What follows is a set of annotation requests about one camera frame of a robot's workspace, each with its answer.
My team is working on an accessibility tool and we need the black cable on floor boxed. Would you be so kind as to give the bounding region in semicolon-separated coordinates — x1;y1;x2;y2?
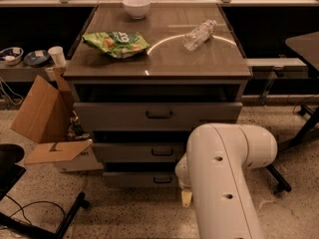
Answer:
0;193;68;231

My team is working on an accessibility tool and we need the blue patterned bowl left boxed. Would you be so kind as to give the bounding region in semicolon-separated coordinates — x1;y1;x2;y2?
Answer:
0;47;24;66

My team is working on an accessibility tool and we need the black stand base right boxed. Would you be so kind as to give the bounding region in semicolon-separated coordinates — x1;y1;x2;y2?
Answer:
266;105;319;193

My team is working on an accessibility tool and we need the open cardboard box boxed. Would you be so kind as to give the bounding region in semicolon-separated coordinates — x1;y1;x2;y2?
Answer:
11;68;103;172

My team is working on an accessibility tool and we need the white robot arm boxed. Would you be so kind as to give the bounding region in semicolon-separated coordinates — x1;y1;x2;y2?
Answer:
175;123;277;239

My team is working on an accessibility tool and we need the grey bottom drawer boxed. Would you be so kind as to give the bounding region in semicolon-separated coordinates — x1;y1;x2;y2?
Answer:
103;172;176;188

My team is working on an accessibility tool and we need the white paper cup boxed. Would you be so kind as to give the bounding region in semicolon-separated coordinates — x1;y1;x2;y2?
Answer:
48;46;67;67

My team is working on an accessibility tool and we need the clear plastic water bottle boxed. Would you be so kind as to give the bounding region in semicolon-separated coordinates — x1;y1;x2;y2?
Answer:
182;19;216;51

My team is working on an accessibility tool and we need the grey drawer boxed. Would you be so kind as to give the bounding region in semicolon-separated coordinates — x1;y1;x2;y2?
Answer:
103;172;176;188
93;142;184;162
74;103;242;131

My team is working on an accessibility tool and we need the grey top drawer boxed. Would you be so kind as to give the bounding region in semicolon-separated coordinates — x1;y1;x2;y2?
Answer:
74;103;242;131

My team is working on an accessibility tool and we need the grey drawer cabinet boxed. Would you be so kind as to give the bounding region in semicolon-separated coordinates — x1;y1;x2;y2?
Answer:
63;2;253;141

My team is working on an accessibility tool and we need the blue patterned bowl right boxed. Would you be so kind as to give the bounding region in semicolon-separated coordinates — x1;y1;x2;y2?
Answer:
23;50;50;68

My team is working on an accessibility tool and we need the blue patterned bowl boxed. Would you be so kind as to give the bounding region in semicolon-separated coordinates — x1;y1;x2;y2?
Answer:
0;47;24;66
23;50;50;68

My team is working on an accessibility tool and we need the green chip bag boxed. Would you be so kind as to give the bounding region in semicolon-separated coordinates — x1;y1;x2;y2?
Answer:
82;32;151;59

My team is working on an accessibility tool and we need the black stand with wheels left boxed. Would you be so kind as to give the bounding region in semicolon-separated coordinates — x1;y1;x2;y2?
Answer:
0;142;91;239

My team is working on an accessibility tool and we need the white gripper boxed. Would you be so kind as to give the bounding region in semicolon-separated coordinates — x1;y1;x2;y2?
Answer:
174;155;192;207

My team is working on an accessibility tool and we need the white bowl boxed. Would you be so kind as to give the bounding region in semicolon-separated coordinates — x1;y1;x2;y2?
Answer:
123;0;151;19

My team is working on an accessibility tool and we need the grey middle drawer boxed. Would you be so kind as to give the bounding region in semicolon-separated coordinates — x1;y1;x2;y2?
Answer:
93;142;184;162

